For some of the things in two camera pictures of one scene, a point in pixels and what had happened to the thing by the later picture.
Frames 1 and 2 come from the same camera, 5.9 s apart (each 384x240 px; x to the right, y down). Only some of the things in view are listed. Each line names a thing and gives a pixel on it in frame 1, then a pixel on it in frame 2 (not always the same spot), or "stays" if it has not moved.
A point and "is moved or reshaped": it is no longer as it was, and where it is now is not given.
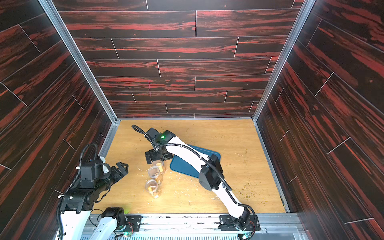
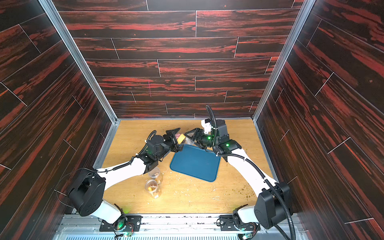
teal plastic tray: [177, 164] stays
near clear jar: [154, 188] stays
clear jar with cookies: [161, 165] is moved or reshaped
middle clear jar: [154, 172] stays
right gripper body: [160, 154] → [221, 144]
